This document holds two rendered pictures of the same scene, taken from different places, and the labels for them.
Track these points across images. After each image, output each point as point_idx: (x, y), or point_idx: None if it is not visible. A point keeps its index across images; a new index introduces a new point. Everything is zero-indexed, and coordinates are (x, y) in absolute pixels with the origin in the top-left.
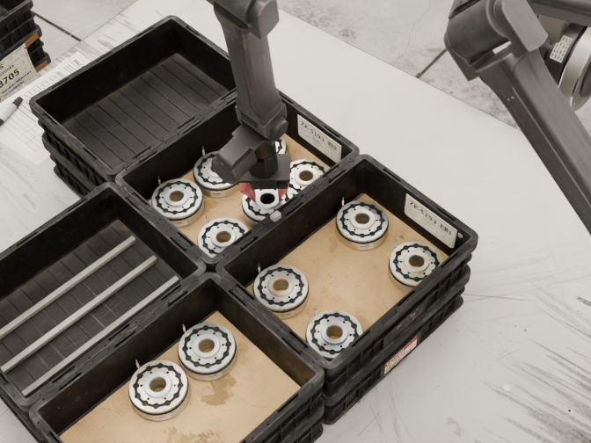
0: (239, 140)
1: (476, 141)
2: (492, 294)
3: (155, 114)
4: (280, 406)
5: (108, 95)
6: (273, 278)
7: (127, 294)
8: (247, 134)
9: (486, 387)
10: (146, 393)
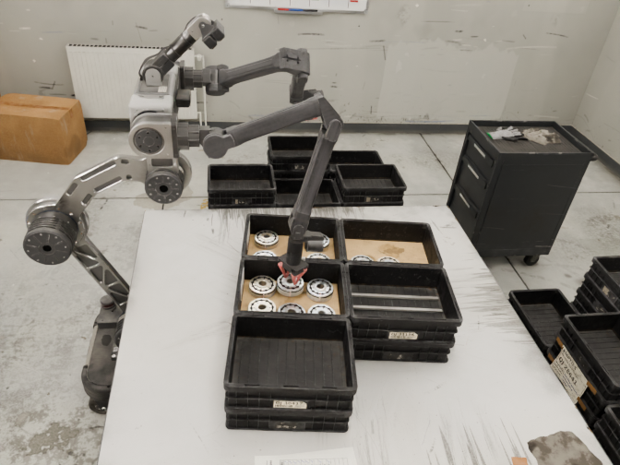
0: (310, 233)
1: (153, 291)
2: (234, 251)
3: (283, 373)
4: (362, 220)
5: None
6: None
7: (373, 304)
8: (304, 233)
9: None
10: None
